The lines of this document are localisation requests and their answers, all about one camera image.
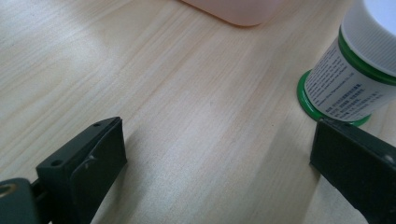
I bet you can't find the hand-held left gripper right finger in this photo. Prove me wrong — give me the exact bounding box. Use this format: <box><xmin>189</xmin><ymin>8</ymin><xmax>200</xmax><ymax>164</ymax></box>
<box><xmin>309</xmin><ymin>118</ymin><xmax>396</xmax><ymax>224</ymax></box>

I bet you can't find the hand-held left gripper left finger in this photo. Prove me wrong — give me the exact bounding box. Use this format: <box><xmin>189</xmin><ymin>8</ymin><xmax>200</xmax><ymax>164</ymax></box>
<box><xmin>35</xmin><ymin>116</ymin><xmax>128</xmax><ymax>224</ymax></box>

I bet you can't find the green bottle with white cap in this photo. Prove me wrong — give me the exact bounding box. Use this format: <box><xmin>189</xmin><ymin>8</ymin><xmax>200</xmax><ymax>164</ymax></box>
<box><xmin>296</xmin><ymin>0</ymin><xmax>396</xmax><ymax>127</ymax></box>

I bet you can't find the pink plastic container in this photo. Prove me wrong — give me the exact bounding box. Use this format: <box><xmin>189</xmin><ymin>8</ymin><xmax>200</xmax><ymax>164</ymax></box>
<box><xmin>179</xmin><ymin>0</ymin><xmax>286</xmax><ymax>27</ymax></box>

